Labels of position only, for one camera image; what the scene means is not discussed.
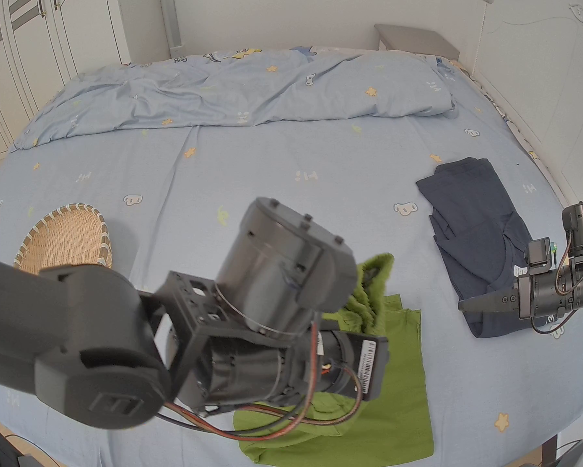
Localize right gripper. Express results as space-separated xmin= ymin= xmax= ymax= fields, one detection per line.
xmin=517 ymin=260 xmax=578 ymax=321

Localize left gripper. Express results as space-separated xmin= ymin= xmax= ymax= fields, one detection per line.
xmin=278 ymin=328 xmax=390 ymax=403

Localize green shorts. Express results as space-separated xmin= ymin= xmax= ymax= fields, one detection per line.
xmin=232 ymin=252 xmax=436 ymax=466

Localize bed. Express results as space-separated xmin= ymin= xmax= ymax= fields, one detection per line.
xmin=0 ymin=0 xmax=583 ymax=467

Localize round woven basket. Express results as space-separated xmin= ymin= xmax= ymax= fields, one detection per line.
xmin=12 ymin=203 xmax=114 ymax=277

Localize dark blue T-shirt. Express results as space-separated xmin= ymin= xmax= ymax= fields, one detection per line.
xmin=415 ymin=157 xmax=572 ymax=340

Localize grey bedside table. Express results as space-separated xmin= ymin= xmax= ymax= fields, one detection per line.
xmin=373 ymin=23 xmax=460 ymax=60

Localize pale blue quilt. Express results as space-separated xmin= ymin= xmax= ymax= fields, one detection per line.
xmin=8 ymin=45 xmax=460 ymax=152

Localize white wardrobe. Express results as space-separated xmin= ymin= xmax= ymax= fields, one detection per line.
xmin=0 ymin=0 xmax=132 ymax=160

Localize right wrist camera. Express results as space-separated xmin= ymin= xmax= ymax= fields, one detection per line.
xmin=527 ymin=237 xmax=555 ymax=277

